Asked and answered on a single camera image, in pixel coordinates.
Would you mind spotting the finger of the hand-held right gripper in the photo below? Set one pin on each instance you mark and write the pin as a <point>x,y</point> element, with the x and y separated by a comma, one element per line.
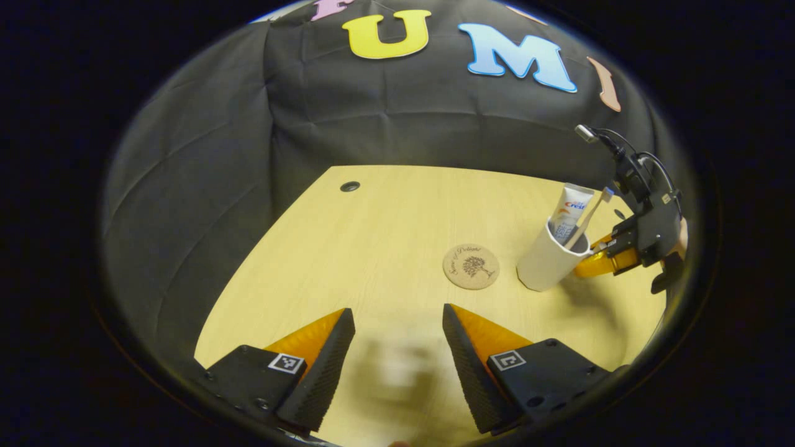
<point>596,264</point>

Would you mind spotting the light wooden desktop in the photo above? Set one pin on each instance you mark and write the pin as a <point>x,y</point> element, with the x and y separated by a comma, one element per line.
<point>385,236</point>

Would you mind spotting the white toothpaste tube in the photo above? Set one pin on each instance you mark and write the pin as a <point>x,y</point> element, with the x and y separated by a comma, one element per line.
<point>568,211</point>

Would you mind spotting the round cork coaster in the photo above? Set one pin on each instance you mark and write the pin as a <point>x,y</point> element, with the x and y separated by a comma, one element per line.
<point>471,267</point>

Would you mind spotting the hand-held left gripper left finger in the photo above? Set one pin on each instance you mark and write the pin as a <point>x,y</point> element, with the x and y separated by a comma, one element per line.
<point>323,372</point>

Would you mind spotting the beige toothbrush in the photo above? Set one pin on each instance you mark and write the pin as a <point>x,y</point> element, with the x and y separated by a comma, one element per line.
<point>593,214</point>

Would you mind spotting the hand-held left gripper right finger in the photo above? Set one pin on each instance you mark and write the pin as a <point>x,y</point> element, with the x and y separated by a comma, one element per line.
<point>469,372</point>

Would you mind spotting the black backdrop cloth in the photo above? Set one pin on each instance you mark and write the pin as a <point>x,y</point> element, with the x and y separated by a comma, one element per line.
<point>205,186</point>

